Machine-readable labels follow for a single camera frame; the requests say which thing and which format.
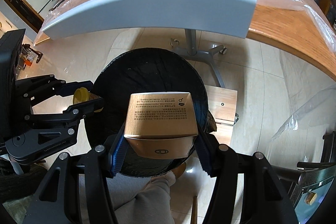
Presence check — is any small yellow cap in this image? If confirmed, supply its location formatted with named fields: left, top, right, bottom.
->
left=73, top=88, right=103, bottom=113

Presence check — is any gold cardboard box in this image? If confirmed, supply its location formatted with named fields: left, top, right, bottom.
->
left=124, top=92, right=198, bottom=160

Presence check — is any black trash bin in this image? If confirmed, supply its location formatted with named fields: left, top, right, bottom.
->
left=89, top=47, right=217, bottom=179

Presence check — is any small wooden stool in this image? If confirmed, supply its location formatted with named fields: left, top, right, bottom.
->
left=205, top=85, right=238, bottom=145

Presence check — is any person's grey trouser leg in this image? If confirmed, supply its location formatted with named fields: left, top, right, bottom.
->
left=106, top=171, right=177, bottom=223

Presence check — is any grey rolling table base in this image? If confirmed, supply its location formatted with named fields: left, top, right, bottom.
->
left=170, top=29, right=227, bottom=88

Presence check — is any black chair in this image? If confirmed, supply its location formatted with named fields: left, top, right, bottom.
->
left=273, top=132, right=335, bottom=223

